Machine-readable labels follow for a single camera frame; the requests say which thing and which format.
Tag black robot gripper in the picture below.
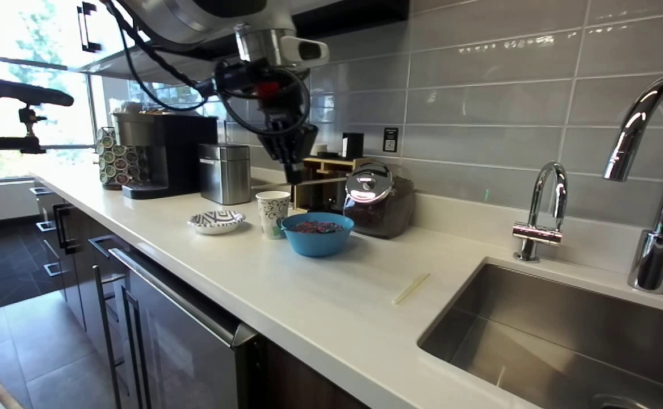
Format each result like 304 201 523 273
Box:
212 60 317 185

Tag pale wooden chopstick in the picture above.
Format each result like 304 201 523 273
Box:
393 273 429 306
288 177 346 186

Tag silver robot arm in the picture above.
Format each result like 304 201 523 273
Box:
102 0 328 185

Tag blue plastic bowl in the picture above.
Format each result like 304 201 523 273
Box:
280 211 353 257

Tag white patterned paper bowl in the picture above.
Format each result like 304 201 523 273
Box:
187 208 245 236

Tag wooden organizer box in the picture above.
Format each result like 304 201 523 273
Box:
291 157 362 211

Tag white patterned paper cup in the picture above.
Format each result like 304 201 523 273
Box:
256 190 291 238

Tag small black box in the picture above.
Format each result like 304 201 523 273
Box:
342 131 362 158

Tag stainless steel canister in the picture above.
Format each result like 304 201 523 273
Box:
199 144 252 204

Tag black coffee machine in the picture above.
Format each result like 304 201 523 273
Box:
116 110 218 201

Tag patterned jar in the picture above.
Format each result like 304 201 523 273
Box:
95 128 120 189

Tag stainless dishwasher front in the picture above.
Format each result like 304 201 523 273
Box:
108 247 256 409

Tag grey cabinet drawers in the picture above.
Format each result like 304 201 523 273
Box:
32 185 112 362

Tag small chrome tap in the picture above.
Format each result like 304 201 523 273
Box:
510 158 572 264

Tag stainless steel sink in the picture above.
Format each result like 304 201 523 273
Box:
417 264 663 409

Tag wall power outlet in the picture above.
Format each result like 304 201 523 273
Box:
382 128 400 153

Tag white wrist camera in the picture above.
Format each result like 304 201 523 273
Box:
279 37 328 69

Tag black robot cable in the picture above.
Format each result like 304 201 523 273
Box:
99 0 219 114

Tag black camera on stand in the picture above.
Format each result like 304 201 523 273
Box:
0 72 76 157

